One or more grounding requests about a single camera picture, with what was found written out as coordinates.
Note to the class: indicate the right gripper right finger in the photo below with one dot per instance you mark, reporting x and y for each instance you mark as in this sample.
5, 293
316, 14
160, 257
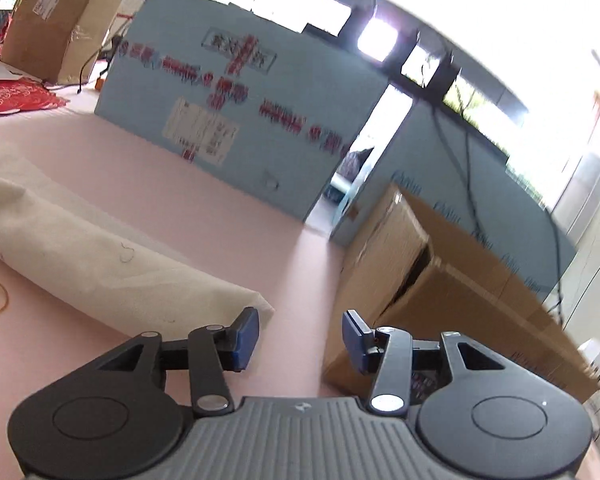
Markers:
464, 411

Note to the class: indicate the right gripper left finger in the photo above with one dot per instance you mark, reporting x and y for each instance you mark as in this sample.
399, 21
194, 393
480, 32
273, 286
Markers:
128, 410

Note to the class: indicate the large blue foam board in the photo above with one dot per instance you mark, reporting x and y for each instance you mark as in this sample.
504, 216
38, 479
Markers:
267, 110

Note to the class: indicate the brown cardboard box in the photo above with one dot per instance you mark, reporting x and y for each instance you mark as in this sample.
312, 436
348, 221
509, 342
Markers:
56, 40
410, 268

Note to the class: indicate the white fabric shopping bag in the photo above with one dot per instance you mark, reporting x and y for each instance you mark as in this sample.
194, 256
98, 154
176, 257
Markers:
103, 268

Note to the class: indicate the near brown cardboard box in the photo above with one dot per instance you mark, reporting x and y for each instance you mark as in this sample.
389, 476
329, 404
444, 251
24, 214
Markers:
410, 268

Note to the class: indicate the far brown cardboard box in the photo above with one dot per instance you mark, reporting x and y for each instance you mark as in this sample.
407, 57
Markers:
56, 40

